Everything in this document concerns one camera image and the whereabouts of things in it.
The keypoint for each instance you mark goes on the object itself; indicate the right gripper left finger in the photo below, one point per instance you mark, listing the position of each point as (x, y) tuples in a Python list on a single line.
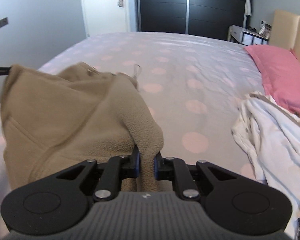
[(117, 169)]

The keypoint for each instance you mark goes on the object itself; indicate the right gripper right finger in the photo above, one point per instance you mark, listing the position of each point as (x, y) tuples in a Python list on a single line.
[(176, 171)]

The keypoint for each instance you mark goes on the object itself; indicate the beige fleece jacket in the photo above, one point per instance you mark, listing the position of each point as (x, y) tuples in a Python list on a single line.
[(52, 122)]

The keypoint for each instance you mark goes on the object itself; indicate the polka dot bed sheet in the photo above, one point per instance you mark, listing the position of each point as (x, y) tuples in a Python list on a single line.
[(193, 87)]

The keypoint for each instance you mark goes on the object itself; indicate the white crumpled garment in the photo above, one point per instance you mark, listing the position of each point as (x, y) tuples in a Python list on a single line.
[(270, 136)]

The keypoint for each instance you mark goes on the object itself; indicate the white door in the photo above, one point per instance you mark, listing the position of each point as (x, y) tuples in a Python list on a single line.
[(105, 16)]

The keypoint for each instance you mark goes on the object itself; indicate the pink pillow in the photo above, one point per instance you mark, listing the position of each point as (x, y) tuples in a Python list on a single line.
[(280, 71)]

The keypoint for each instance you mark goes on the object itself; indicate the white bedside table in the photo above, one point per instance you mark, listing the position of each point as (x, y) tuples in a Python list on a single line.
[(245, 37)]

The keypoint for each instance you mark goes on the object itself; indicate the black sliding wardrobe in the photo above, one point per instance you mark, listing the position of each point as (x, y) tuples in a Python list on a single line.
[(206, 18)]

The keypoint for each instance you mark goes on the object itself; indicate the beige padded headboard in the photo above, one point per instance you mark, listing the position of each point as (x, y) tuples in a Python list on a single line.
[(285, 31)]

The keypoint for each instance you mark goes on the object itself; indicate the photo frame on table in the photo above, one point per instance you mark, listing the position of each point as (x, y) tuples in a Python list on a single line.
[(265, 31)]

